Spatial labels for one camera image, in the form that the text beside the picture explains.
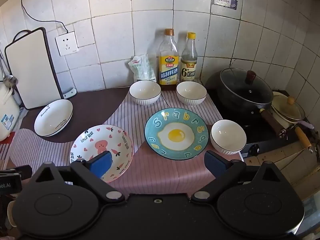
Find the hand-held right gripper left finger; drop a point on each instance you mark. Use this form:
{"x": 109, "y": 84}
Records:
{"x": 102, "y": 164}

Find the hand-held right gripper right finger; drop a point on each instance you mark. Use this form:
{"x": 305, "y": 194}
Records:
{"x": 215, "y": 163}

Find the pink bear print plate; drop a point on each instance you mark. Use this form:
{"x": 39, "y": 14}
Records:
{"x": 100, "y": 140}

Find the blue fried egg print plate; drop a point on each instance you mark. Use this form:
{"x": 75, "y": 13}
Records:
{"x": 175, "y": 135}

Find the white plate with sun print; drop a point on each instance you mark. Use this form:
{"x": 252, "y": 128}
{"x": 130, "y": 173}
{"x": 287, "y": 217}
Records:
{"x": 53, "y": 117}

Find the black induction cooktop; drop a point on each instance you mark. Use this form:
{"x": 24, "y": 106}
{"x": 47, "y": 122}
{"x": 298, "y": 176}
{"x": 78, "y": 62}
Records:
{"x": 255, "y": 135}

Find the white rice cooker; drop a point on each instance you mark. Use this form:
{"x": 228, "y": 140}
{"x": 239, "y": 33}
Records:
{"x": 7, "y": 115}

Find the black frying pan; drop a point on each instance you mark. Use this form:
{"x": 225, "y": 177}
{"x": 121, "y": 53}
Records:
{"x": 272, "y": 123}

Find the cardboard box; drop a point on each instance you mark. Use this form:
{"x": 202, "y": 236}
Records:
{"x": 287, "y": 162}

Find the white cutting board stand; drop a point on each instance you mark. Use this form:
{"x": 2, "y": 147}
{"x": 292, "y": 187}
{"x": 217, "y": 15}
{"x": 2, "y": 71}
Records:
{"x": 68, "y": 93}

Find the glass pan lid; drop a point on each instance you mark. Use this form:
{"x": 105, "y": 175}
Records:
{"x": 246, "y": 90}

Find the cream pot glass lid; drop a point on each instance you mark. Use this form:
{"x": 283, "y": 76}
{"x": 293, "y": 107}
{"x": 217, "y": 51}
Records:
{"x": 287, "y": 110}

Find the clear vinegar bottle yellow cap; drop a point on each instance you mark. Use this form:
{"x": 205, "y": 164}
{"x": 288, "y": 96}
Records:
{"x": 189, "y": 67}

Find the metal ladle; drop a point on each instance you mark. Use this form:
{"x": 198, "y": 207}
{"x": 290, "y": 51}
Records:
{"x": 11, "y": 79}

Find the crumpled white plastic bag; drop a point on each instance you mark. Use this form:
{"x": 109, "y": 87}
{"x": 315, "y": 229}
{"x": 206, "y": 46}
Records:
{"x": 141, "y": 67}

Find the cooking wine bottle yellow label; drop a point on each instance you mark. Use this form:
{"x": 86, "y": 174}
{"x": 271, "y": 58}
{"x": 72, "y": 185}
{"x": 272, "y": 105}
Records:
{"x": 169, "y": 67}

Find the white cutting board dark rim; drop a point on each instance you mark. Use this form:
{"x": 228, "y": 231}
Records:
{"x": 32, "y": 70}

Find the white wall socket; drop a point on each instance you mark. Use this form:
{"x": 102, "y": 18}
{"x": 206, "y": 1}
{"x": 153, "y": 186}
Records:
{"x": 66, "y": 43}

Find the wall sticker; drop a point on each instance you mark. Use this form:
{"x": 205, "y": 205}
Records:
{"x": 225, "y": 2}

